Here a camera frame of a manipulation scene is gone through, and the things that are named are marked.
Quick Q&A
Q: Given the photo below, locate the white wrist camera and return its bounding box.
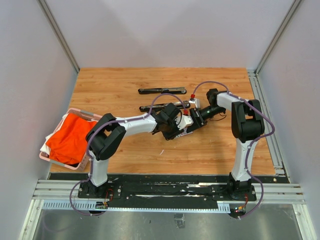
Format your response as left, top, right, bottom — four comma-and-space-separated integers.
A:
177, 115, 194, 130
188, 98, 201, 109

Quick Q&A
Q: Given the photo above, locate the staple box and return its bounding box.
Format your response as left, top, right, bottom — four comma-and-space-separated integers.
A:
175, 131, 193, 138

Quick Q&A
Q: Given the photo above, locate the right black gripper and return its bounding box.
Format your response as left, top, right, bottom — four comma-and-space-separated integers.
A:
186, 105, 224, 134

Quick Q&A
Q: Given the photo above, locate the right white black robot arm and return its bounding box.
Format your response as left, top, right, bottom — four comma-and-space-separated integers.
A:
186, 88, 265, 200

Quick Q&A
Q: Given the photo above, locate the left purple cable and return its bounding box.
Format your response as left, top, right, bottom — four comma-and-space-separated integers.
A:
69, 93, 189, 217

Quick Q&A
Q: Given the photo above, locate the grey cable duct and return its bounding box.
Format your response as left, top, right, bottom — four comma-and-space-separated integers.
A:
42, 200, 231, 214

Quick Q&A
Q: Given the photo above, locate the white cloth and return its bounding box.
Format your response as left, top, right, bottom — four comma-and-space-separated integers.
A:
40, 134, 52, 156

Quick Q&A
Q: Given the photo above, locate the black stapler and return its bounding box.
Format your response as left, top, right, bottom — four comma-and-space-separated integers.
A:
137, 87, 187, 95
139, 100, 191, 113

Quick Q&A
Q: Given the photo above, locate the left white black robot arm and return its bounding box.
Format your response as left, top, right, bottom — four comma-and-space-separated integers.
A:
85, 103, 194, 198

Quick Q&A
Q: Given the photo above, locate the orange cloth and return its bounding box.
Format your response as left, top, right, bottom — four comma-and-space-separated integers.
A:
45, 113, 97, 166

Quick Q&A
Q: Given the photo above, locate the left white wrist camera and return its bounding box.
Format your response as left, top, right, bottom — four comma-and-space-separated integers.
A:
177, 115, 194, 130

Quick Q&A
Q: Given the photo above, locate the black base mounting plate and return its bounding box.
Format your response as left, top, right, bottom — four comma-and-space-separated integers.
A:
77, 174, 257, 210

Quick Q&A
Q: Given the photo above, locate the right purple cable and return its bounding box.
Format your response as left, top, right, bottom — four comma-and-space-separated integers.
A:
190, 81, 276, 221

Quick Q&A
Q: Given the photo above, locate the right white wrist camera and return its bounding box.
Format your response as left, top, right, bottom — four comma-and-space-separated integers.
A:
188, 98, 201, 109

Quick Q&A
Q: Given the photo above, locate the purple cable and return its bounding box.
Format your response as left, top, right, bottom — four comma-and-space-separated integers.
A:
190, 81, 276, 221
69, 93, 189, 217

